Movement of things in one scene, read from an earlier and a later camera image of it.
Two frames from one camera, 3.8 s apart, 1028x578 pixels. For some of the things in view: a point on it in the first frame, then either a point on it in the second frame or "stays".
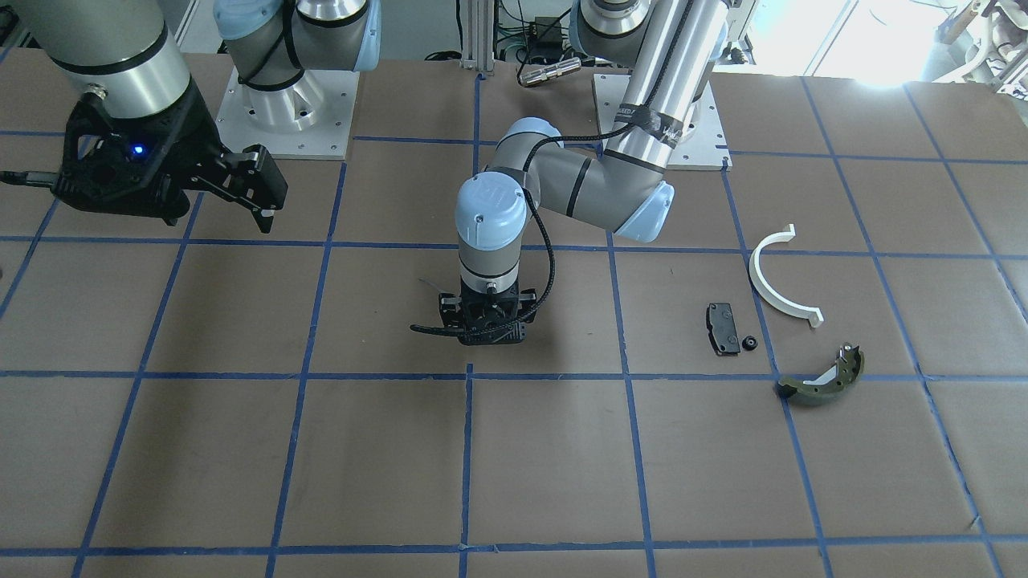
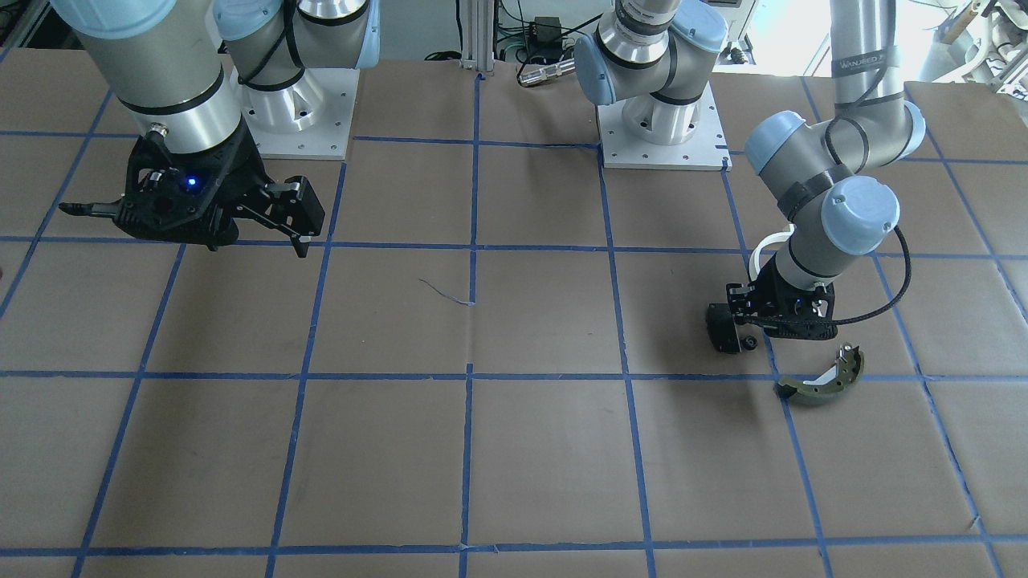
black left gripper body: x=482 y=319 to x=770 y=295
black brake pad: x=722 y=328 stays
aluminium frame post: x=478 y=35 stays
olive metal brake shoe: x=828 y=382 stays
